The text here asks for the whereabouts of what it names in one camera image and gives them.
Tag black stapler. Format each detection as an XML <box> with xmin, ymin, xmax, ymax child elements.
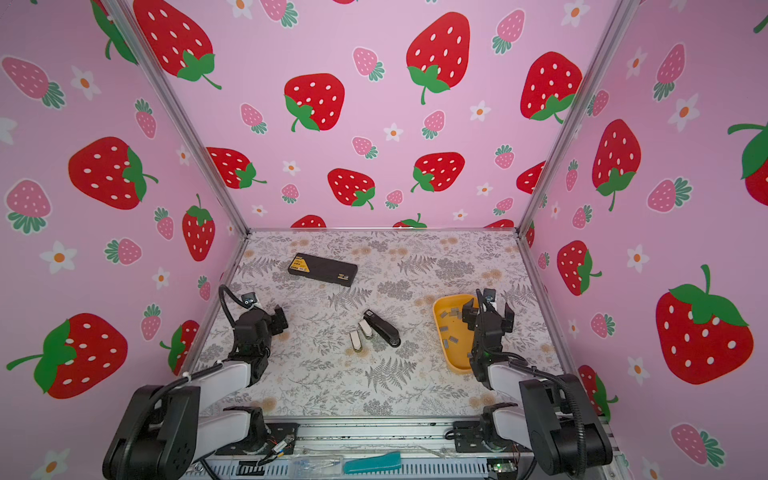
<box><xmin>363</xmin><ymin>309</ymin><xmax>401</xmax><ymax>348</ymax></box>

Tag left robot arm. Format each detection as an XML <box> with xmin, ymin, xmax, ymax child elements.
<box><xmin>102</xmin><ymin>286</ymin><xmax>288</xmax><ymax>479</ymax></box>

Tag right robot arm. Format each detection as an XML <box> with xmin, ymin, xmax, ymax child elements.
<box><xmin>461</xmin><ymin>296</ymin><xmax>613</xmax><ymax>479</ymax></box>

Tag yellow plastic tray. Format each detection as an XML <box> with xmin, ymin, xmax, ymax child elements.
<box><xmin>432</xmin><ymin>294</ymin><xmax>477</xmax><ymax>375</ymax></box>

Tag black tool case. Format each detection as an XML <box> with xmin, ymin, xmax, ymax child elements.
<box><xmin>288</xmin><ymin>253</ymin><xmax>358</xmax><ymax>287</ymax></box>

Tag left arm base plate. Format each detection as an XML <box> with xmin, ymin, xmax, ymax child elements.
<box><xmin>215</xmin><ymin>422</ymin><xmax>299</xmax><ymax>456</ymax></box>

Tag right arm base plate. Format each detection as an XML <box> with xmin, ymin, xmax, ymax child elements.
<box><xmin>444</xmin><ymin>420</ymin><xmax>531</xmax><ymax>453</ymax></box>

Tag aluminium rail frame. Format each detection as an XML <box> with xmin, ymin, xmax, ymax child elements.
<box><xmin>119</xmin><ymin>416</ymin><xmax>625</xmax><ymax>480</ymax></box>

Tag teal handled tool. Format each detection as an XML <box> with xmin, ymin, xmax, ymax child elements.
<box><xmin>343</xmin><ymin>452</ymin><xmax>402</xmax><ymax>475</ymax></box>

